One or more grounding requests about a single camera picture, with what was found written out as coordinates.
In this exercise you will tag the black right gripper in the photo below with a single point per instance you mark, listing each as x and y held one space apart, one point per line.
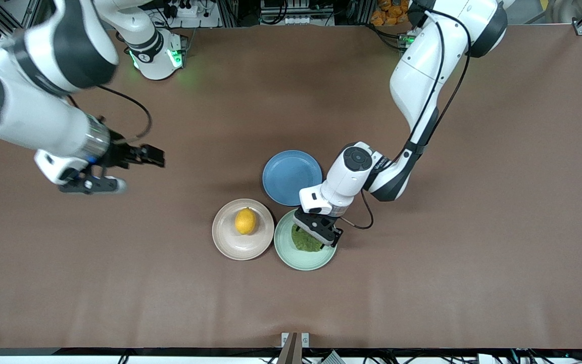
119 153

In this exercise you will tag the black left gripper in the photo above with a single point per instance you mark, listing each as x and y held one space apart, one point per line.
337 236

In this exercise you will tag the green lettuce leaf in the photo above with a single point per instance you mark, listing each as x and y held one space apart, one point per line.
306 243

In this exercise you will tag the yellow lemon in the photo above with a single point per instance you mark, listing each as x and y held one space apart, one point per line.
245 221

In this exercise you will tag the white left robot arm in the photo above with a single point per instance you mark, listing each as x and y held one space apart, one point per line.
422 65

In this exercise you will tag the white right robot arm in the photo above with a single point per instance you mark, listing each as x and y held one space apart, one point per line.
28 116

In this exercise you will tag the light green round plate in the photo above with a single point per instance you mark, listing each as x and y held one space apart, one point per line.
306 260

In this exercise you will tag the blue round plate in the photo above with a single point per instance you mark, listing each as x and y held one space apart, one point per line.
288 177

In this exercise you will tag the beige round plate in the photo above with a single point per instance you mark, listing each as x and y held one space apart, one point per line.
243 247

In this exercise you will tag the grey ribbed block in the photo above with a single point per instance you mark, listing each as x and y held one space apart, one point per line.
332 358

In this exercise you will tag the white power strip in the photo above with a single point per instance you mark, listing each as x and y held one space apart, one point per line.
190 10

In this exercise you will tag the brown table cover sheet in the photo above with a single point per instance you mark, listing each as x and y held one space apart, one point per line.
473 278

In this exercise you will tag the pile of orange items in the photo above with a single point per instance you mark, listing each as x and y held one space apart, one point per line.
389 12

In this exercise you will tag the small white mounting bracket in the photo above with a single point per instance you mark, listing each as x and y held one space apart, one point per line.
305 339
285 339

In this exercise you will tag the brown camera mount post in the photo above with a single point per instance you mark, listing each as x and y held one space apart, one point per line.
288 351

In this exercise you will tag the aluminium frame post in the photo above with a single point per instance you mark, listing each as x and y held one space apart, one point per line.
31 12

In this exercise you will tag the black table edge rail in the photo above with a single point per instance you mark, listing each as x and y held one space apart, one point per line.
119 351

